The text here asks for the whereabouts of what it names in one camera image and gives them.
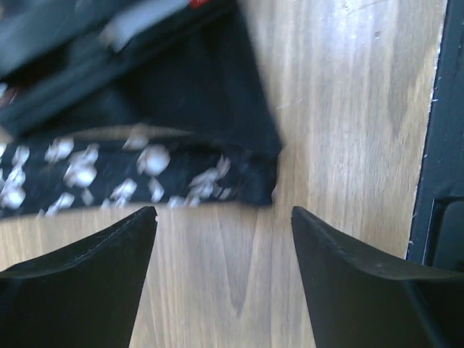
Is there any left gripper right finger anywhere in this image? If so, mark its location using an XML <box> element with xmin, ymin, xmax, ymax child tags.
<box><xmin>291</xmin><ymin>207</ymin><xmax>463</xmax><ymax>347</ymax></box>

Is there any black floral tie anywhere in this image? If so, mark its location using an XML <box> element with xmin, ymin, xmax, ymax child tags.
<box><xmin>1</xmin><ymin>1</ymin><xmax>282</xmax><ymax>218</ymax></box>

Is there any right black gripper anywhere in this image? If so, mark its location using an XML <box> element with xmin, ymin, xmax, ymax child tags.
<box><xmin>1</xmin><ymin>1</ymin><xmax>236</xmax><ymax>83</ymax></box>

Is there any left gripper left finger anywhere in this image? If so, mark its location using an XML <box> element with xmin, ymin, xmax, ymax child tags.
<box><xmin>1</xmin><ymin>207</ymin><xmax>157</xmax><ymax>348</ymax></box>

